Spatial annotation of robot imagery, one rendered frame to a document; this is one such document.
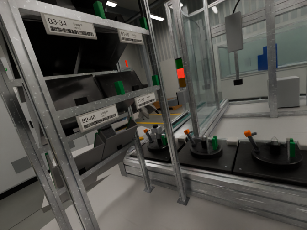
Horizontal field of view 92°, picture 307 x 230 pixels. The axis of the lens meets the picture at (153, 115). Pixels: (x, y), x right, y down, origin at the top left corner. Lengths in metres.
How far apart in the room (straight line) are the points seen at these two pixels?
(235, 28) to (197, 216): 1.44
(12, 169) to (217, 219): 3.37
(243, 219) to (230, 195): 0.07
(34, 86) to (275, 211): 0.65
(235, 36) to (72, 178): 1.55
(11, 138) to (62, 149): 3.24
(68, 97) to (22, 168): 3.30
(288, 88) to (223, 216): 1.29
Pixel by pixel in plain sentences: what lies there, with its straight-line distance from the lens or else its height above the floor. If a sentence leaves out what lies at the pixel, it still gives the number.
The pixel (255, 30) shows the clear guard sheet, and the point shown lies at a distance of 1.95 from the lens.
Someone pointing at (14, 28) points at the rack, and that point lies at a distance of 0.29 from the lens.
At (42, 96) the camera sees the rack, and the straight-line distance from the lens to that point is 0.27.
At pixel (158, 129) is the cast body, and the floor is 1.08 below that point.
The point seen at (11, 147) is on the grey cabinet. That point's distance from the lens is 3.53.
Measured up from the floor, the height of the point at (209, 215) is 0.86.
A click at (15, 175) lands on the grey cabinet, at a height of 0.28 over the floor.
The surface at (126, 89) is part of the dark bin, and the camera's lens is 0.43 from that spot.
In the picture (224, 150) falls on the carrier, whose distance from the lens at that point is 0.73.
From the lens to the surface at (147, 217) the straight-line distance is 0.65.
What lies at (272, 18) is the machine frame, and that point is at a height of 1.55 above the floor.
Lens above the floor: 1.32
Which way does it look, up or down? 12 degrees down
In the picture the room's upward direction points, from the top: 13 degrees counter-clockwise
